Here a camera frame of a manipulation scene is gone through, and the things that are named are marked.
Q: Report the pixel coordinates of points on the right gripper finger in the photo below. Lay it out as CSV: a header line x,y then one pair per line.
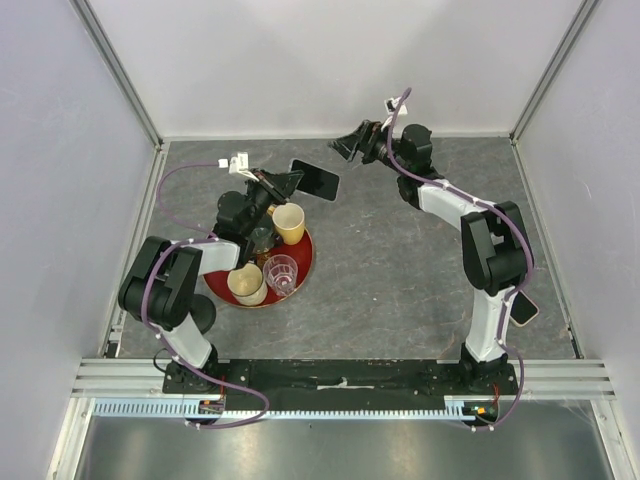
x,y
347,143
350,153

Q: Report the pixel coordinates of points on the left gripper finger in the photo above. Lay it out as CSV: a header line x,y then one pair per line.
x,y
284,194
290,179

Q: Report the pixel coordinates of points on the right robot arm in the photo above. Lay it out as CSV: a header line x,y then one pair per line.
x,y
496,253

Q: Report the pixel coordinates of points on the red round tray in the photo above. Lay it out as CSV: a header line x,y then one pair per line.
x,y
302,253

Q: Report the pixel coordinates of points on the yellow mug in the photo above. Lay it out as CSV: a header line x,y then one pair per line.
x,y
289,222

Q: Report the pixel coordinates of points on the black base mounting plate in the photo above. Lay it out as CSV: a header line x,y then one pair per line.
x,y
362,385

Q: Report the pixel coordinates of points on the light blue cable duct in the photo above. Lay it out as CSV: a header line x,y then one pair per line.
x,y
205,410

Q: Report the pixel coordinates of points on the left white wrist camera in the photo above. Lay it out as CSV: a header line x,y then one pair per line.
x,y
237,165

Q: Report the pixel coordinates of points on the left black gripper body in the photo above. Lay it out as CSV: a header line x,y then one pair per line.
x,y
262,194

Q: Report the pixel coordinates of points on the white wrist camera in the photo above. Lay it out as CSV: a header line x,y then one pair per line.
x,y
395,106
237,165

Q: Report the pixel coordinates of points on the clear drinking glass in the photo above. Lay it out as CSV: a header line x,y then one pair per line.
x,y
280,272

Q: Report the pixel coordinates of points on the cream cup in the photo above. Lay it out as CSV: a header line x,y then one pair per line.
x,y
247,285

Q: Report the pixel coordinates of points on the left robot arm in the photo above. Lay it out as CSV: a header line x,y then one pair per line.
x,y
159,287

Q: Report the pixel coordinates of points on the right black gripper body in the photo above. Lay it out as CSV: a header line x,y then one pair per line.
x,y
375,136

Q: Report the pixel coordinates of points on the blue-edged black phone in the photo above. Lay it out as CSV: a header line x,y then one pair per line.
x,y
316,181

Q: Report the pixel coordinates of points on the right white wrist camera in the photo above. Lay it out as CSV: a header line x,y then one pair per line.
x,y
395,106

